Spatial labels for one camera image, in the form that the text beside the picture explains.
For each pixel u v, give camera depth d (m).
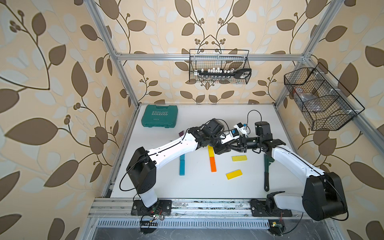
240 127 0.75
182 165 0.89
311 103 0.71
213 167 0.87
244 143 0.68
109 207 0.77
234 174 0.87
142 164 0.49
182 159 0.91
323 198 0.41
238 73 0.82
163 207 0.74
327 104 0.72
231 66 0.96
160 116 1.08
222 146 0.68
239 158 0.91
